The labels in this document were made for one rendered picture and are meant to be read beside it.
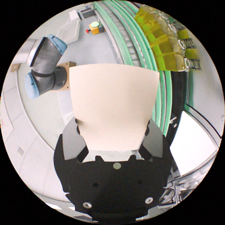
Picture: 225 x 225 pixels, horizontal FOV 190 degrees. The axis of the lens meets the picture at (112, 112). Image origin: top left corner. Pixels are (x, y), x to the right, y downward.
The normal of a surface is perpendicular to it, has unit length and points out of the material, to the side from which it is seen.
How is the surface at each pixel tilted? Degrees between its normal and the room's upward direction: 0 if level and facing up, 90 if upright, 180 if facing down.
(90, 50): 0
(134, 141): 0
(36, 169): 90
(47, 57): 65
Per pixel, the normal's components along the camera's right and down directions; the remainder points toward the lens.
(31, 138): 0.95, -0.28
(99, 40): 0.03, 0.47
